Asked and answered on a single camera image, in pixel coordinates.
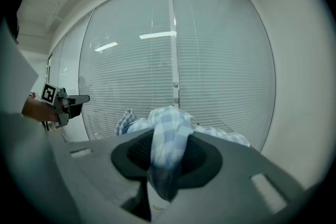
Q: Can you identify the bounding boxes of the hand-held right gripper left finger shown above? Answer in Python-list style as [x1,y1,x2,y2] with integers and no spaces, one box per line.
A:
[49,127,154,224]

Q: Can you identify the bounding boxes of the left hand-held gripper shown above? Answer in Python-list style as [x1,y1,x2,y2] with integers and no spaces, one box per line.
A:
[40,82,90,129]

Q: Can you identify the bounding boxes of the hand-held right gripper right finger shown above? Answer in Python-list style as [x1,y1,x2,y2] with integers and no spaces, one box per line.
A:
[157,131,307,224]

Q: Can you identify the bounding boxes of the blue checked clothes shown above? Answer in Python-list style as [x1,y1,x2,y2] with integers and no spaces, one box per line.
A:
[116,106,251,202]

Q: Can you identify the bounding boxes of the person's left forearm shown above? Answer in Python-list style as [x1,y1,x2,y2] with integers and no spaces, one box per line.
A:
[22,98,58,123]

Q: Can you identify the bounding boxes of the white slatted window blind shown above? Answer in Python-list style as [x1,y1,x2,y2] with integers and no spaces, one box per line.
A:
[170,0,276,150]
[78,0,175,141]

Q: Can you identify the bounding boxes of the person's black clothing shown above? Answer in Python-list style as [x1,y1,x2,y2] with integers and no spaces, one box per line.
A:
[4,0,26,44]

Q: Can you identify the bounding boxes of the white window frame post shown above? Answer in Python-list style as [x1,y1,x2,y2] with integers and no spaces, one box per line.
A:
[167,0,181,111]

